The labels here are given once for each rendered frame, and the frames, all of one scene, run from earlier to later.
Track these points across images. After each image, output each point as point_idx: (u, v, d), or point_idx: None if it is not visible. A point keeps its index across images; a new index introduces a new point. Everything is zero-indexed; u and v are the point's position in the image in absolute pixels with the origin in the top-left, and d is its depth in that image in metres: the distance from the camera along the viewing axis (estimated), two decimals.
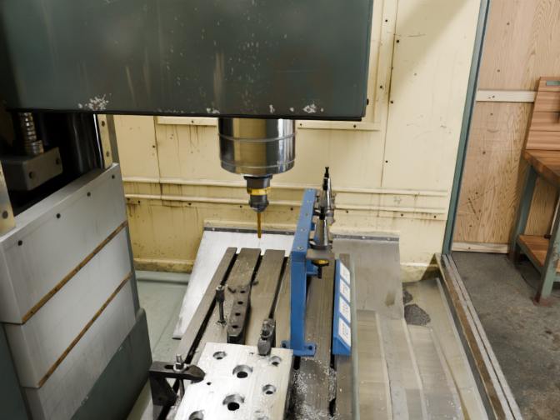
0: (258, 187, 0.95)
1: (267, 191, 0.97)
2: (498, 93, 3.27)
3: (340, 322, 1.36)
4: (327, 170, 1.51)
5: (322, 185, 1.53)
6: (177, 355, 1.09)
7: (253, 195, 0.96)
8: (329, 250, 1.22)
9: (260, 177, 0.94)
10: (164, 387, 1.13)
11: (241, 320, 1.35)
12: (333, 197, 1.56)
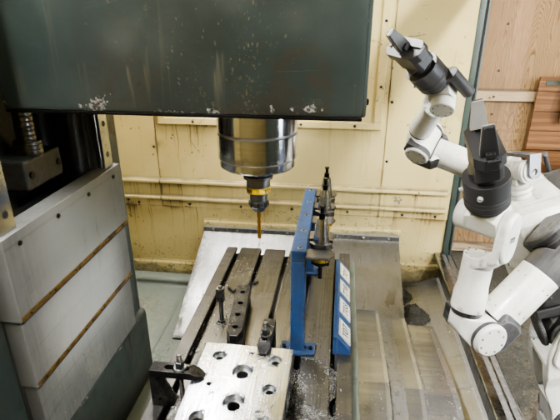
0: (258, 187, 0.95)
1: (267, 191, 0.97)
2: (498, 93, 3.27)
3: (340, 322, 1.36)
4: (327, 170, 1.51)
5: (322, 185, 1.53)
6: (177, 355, 1.09)
7: (253, 195, 0.96)
8: (329, 250, 1.22)
9: (260, 177, 0.94)
10: (164, 387, 1.13)
11: (241, 320, 1.35)
12: (333, 197, 1.56)
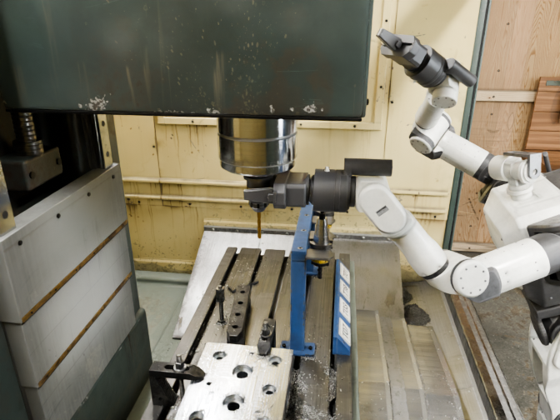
0: (258, 187, 0.95)
1: None
2: (498, 93, 3.27)
3: (340, 322, 1.36)
4: None
5: None
6: (177, 355, 1.09)
7: None
8: (329, 250, 1.22)
9: (260, 177, 0.94)
10: (164, 387, 1.13)
11: (241, 320, 1.35)
12: None
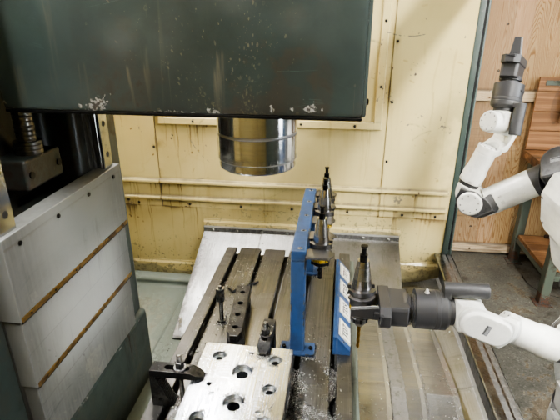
0: None
1: None
2: None
3: (340, 322, 1.36)
4: (327, 170, 1.51)
5: (322, 185, 1.53)
6: (177, 355, 1.09)
7: None
8: (329, 250, 1.22)
9: (366, 299, 1.02)
10: (164, 387, 1.13)
11: (241, 320, 1.35)
12: (333, 197, 1.56)
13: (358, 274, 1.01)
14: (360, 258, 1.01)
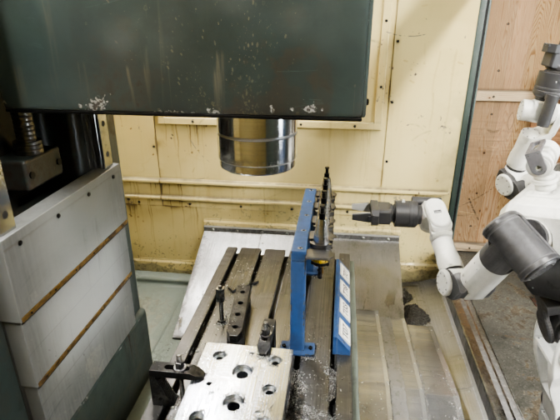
0: None
1: None
2: (498, 93, 3.27)
3: (340, 322, 1.36)
4: (327, 170, 1.51)
5: (322, 185, 1.53)
6: (177, 355, 1.09)
7: None
8: (329, 250, 1.22)
9: None
10: (164, 387, 1.13)
11: (241, 320, 1.35)
12: (333, 197, 1.56)
13: None
14: (321, 201, 1.32)
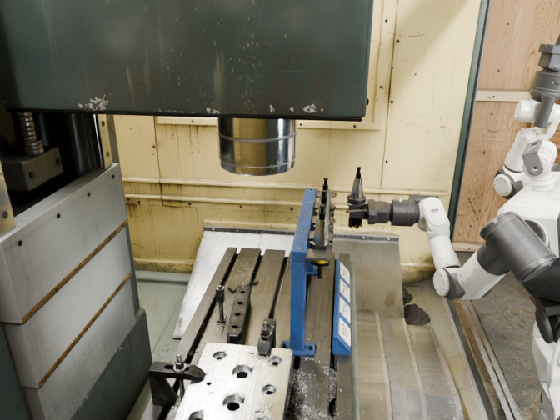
0: None
1: None
2: (498, 93, 3.27)
3: (340, 322, 1.36)
4: (358, 170, 1.50)
5: (353, 185, 1.52)
6: (177, 355, 1.09)
7: None
8: (329, 250, 1.22)
9: None
10: (164, 387, 1.13)
11: (241, 320, 1.35)
12: (364, 197, 1.55)
13: None
14: (321, 201, 1.32)
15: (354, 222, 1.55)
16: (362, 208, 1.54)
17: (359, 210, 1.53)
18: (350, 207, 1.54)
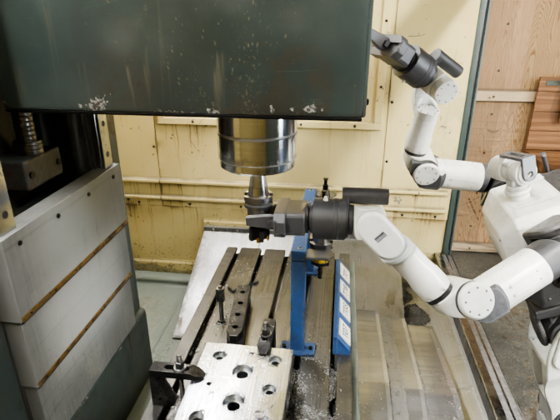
0: None
1: None
2: (498, 93, 3.27)
3: (340, 322, 1.36)
4: None
5: (250, 176, 0.96)
6: (177, 355, 1.09)
7: None
8: (329, 250, 1.22)
9: None
10: (164, 387, 1.13)
11: (241, 320, 1.35)
12: (271, 194, 0.99)
13: None
14: None
15: (256, 232, 1.00)
16: (267, 212, 0.98)
17: (261, 214, 0.98)
18: (248, 211, 0.98)
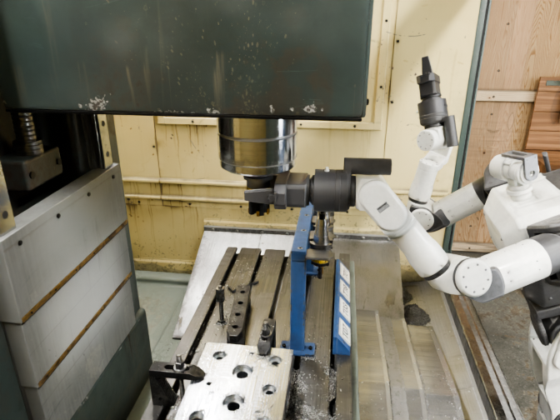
0: None
1: None
2: (498, 93, 3.27)
3: (340, 322, 1.36)
4: None
5: None
6: (177, 355, 1.09)
7: None
8: (329, 250, 1.22)
9: None
10: (164, 387, 1.13)
11: (241, 320, 1.35)
12: None
13: None
14: None
15: (256, 206, 0.97)
16: (267, 184, 0.96)
17: (261, 186, 0.95)
18: (248, 182, 0.96)
